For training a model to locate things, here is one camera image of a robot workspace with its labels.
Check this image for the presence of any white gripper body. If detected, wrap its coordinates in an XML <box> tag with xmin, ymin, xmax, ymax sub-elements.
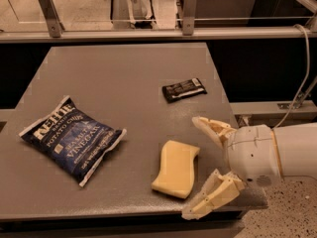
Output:
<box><xmin>225</xmin><ymin>125</ymin><xmax>281</xmax><ymax>186</ymax></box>

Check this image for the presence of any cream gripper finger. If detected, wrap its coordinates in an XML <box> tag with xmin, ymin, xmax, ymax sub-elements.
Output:
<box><xmin>192</xmin><ymin>116</ymin><xmax>236</xmax><ymax>149</ymax></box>
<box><xmin>181</xmin><ymin>170</ymin><xmax>246</xmax><ymax>220</ymax></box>

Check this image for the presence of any yellow sponge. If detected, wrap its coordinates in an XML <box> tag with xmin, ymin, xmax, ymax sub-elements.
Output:
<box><xmin>152</xmin><ymin>141</ymin><xmax>200</xmax><ymax>199</ymax></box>

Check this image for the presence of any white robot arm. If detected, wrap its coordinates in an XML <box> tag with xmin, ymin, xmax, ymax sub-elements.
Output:
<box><xmin>181</xmin><ymin>117</ymin><xmax>317</xmax><ymax>220</ymax></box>

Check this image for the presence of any black rxbar chocolate wrapper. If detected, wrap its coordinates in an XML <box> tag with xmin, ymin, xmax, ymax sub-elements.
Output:
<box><xmin>161</xmin><ymin>78</ymin><xmax>207</xmax><ymax>103</ymax></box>

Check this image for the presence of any blue Kettle chips bag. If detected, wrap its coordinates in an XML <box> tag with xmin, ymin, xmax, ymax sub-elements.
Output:
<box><xmin>19</xmin><ymin>96</ymin><xmax>127</xmax><ymax>187</ymax></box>

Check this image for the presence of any metal railing with glass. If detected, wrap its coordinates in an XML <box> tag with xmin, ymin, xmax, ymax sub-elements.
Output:
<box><xmin>0</xmin><ymin>22</ymin><xmax>316</xmax><ymax>44</ymax></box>

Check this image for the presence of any white cable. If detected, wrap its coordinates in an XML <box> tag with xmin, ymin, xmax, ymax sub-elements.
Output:
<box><xmin>272</xmin><ymin>23</ymin><xmax>312</xmax><ymax>129</ymax></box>

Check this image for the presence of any right metal railing bracket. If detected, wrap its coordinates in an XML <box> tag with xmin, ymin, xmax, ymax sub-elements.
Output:
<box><xmin>182</xmin><ymin>0</ymin><xmax>197</xmax><ymax>36</ymax></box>

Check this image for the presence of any metal railing bracket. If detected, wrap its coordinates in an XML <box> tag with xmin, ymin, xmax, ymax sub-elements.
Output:
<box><xmin>182</xmin><ymin>0</ymin><xmax>197</xmax><ymax>36</ymax></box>
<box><xmin>38</xmin><ymin>0</ymin><xmax>64</xmax><ymax>38</ymax></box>

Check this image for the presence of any left metal railing bracket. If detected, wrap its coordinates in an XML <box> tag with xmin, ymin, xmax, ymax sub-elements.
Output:
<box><xmin>38</xmin><ymin>0</ymin><xmax>64</xmax><ymax>38</ymax></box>

